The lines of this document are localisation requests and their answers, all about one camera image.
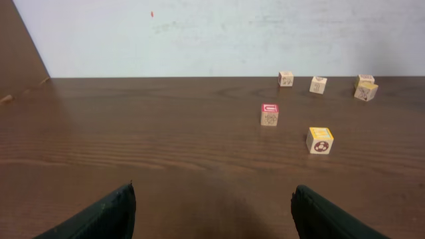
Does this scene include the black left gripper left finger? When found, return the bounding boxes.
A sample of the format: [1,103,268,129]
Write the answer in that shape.
[35,183,136,239]

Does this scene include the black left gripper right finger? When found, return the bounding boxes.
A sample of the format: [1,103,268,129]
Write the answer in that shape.
[291,185,388,239]

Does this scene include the yellow block with ball picture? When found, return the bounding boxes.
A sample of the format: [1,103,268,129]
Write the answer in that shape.
[306,127,334,155]

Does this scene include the red top wooden block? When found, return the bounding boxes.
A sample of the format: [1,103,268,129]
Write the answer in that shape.
[260,104,279,126]

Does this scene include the wooden block with number three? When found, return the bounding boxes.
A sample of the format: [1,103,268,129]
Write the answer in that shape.
[309,76,327,94]

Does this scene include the yellow top wooden block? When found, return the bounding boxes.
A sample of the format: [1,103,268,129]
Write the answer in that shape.
[354,82,379,102]

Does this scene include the wooden block with animal drawing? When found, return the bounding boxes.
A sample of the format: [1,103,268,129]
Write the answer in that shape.
[278,71,294,87]

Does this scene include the wooden block with lattice top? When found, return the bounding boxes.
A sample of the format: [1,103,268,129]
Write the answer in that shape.
[355,74,375,88]

